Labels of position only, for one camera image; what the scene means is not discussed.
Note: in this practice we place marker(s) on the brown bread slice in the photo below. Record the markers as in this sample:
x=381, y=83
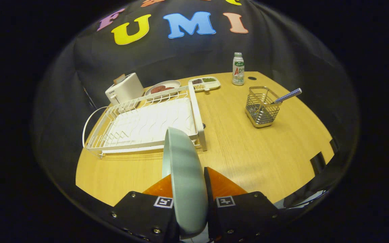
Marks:
x=119, y=79

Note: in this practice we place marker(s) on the white divided bean dish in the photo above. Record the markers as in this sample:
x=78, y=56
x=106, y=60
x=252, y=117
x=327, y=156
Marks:
x=205, y=84

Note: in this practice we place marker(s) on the white green-label drink bottle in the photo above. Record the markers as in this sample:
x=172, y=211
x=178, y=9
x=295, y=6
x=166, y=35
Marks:
x=238, y=72

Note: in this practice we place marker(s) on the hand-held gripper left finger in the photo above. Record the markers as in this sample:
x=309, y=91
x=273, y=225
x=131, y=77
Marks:
x=140, y=212

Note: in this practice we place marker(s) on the white toaster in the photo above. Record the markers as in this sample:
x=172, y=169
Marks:
x=127, y=89

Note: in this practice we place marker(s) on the beige round plate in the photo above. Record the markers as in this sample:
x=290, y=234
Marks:
x=172, y=83

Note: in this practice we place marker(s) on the black backdrop cloth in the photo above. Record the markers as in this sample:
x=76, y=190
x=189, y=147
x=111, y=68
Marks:
x=113, y=54

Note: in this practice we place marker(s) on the pale green plate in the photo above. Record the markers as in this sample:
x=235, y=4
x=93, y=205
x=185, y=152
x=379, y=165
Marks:
x=186, y=182

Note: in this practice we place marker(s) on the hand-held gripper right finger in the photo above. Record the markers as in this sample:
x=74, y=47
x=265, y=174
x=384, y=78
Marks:
x=208, y=182

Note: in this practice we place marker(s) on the brown meat patty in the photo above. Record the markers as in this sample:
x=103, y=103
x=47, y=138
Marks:
x=169, y=88
x=157, y=89

